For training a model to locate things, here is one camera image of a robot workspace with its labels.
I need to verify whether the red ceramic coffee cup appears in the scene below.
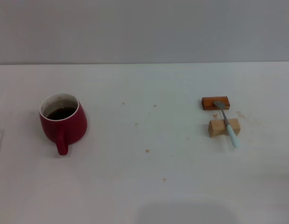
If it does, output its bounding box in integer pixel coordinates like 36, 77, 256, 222
39, 93, 88, 156

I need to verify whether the blue handled metal spoon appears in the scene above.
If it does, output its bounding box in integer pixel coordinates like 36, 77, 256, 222
213, 100, 240, 148

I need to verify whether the orange wooden block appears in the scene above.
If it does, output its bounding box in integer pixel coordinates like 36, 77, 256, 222
201, 96, 230, 111

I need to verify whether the light wooden bridge block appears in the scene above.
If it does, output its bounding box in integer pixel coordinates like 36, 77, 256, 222
208, 118, 241, 139

